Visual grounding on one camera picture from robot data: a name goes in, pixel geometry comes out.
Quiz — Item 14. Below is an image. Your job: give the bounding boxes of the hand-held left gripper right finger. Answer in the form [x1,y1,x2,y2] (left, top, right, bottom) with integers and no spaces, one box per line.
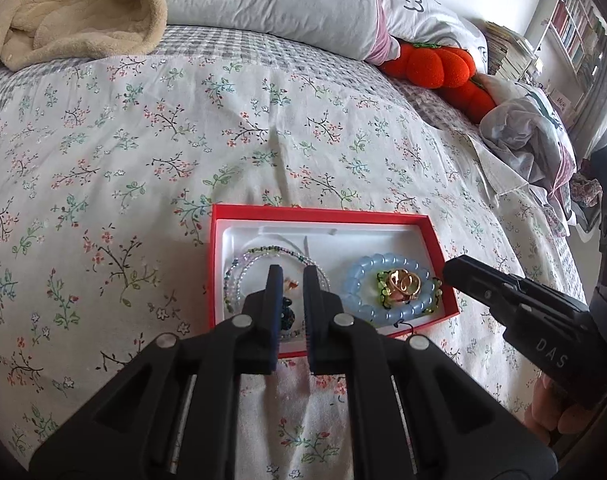
[302,265,558,480]

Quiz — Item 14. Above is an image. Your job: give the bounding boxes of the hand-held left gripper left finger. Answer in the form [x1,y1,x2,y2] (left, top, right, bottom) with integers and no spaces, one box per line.
[30,264,285,480]

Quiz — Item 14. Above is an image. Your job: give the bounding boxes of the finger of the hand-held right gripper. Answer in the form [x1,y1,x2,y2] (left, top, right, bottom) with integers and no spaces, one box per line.
[441,254,540,329]

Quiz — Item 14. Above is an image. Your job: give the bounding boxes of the beaded chain bracelet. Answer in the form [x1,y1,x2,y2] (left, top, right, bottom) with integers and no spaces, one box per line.
[278,279,307,341]

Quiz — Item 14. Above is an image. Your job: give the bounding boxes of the small metal ring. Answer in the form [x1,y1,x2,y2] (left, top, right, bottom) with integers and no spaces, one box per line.
[403,271,432,304]
[387,269,415,297]

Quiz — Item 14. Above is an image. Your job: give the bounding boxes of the blue bead bracelet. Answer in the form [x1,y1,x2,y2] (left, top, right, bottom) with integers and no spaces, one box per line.
[344,255,443,325]

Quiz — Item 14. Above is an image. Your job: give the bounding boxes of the thin multicolour bead necklace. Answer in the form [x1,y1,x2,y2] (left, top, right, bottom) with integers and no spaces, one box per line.
[224,246,331,312]

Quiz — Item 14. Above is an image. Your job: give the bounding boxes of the green bead bracelet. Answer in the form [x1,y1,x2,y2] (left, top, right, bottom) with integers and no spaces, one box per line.
[376,270,444,314]

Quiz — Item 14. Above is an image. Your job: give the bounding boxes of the red jewelry box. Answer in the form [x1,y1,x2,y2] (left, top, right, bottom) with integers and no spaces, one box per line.
[207,203,460,359]

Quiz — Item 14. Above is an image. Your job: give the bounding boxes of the person's right hand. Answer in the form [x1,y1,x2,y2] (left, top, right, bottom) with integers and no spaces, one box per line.
[526,375,603,444]

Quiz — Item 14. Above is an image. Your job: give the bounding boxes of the crumpled white clothing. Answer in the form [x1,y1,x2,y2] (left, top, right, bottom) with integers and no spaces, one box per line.
[478,72,579,239]

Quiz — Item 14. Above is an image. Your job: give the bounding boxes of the orange pumpkin plush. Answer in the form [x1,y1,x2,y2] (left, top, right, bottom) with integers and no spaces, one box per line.
[446,77,498,125]
[378,41,477,92]

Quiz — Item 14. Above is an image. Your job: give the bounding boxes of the floral bed sheet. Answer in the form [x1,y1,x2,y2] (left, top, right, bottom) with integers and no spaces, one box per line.
[0,52,589,480]

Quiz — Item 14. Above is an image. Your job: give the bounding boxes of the stack of books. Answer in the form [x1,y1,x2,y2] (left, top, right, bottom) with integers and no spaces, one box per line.
[483,20,542,84]

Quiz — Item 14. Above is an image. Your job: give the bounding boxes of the white bookshelf with books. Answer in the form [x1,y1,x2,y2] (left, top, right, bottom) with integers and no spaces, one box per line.
[538,0,607,127]

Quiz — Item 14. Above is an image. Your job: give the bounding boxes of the grey checked bed sheet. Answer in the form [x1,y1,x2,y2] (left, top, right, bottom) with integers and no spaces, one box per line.
[0,24,484,131]

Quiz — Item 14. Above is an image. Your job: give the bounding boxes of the beige fleece blanket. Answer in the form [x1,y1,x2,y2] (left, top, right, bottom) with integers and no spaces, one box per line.
[0,0,169,101]

